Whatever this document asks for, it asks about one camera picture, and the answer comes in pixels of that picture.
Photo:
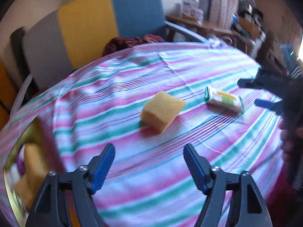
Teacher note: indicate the green white cracker packet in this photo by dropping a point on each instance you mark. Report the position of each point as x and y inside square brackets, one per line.
[224, 99]

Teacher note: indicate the white carton box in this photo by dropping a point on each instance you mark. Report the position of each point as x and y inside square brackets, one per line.
[191, 7]

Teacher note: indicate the wooden side table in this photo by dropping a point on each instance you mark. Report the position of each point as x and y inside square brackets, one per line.
[201, 27]

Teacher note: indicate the striped tablecloth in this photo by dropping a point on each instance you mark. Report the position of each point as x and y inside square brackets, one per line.
[153, 71]

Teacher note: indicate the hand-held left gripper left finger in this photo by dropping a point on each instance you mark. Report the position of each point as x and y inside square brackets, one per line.
[103, 167]

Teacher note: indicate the person's right hand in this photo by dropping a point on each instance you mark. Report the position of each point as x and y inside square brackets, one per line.
[287, 141]

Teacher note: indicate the pink patterned curtain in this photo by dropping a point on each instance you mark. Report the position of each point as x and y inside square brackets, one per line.
[222, 4]

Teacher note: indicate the grey yellow blue sofa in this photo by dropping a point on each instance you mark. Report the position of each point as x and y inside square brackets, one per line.
[94, 28]

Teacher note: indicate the golden metal tin box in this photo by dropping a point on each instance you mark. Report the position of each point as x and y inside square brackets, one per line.
[11, 194]

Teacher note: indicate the person's red clothing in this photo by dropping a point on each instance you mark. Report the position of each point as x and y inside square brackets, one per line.
[277, 194]

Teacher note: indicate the maroon cloth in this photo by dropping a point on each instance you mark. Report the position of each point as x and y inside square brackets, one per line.
[132, 42]

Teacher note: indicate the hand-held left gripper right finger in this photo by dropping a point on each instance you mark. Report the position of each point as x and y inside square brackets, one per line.
[196, 167]

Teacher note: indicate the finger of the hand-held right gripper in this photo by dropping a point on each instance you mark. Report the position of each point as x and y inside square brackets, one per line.
[267, 105]
[260, 81]

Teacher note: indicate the wooden wardrobe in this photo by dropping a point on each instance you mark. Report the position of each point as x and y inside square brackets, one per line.
[7, 89]

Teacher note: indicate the black stereo system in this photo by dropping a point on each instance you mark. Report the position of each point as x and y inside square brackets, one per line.
[253, 16]

